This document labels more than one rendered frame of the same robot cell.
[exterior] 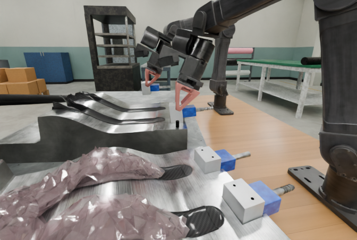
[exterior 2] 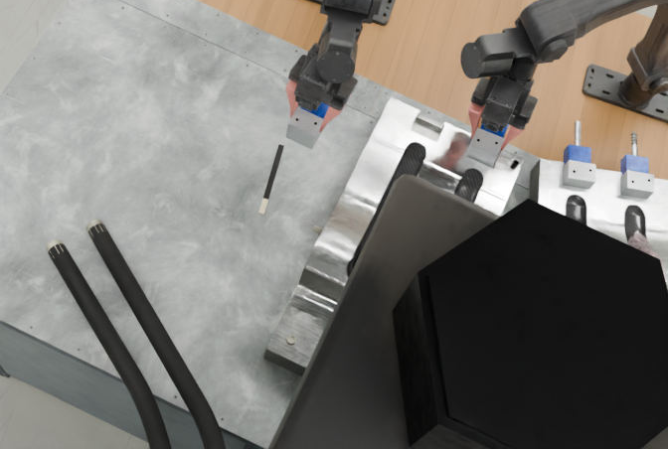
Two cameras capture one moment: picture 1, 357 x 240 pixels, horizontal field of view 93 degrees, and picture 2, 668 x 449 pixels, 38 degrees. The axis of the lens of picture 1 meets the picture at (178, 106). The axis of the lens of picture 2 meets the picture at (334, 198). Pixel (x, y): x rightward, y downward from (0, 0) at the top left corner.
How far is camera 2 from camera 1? 163 cm
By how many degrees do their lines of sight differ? 70
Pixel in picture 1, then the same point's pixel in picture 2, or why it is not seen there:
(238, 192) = (640, 184)
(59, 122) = not seen: hidden behind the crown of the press
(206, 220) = (633, 219)
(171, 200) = (614, 233)
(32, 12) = not seen: outside the picture
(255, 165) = (559, 114)
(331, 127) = (655, 71)
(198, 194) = (611, 210)
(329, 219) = (640, 123)
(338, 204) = (641, 106)
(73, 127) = not seen: hidden behind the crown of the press
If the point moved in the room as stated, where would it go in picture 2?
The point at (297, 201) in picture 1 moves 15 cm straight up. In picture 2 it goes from (617, 126) to (651, 87)
